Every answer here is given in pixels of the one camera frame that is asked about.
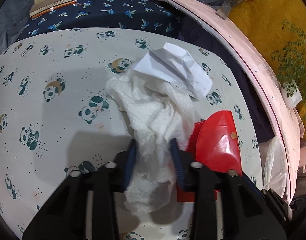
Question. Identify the white tissue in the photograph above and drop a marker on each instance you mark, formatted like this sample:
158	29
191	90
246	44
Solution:
158	112

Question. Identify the potted green plant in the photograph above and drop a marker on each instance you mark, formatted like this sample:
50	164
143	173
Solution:
291	59

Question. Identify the navy palm print cloth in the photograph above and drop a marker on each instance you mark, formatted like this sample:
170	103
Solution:
147	15

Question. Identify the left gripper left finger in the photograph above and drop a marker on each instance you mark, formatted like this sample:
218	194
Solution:
130	162

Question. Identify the pink cloth covered shelf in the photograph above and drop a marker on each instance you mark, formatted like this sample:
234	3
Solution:
286	122

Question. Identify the grey blue sofa cushion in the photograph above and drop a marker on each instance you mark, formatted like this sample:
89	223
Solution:
14	15

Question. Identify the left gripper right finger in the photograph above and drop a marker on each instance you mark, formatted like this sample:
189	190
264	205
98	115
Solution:
180	168

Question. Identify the white lined trash bin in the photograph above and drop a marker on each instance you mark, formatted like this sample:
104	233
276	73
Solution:
273	164

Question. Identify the folded white paper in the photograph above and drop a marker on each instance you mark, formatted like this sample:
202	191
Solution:
175	65

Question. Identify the yellow fabric backdrop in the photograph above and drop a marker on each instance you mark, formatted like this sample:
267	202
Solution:
261	22

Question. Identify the panda print tablecloth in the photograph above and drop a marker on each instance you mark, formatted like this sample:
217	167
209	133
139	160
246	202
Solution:
56	118

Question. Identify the red paper box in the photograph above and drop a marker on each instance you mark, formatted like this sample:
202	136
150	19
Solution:
213	143

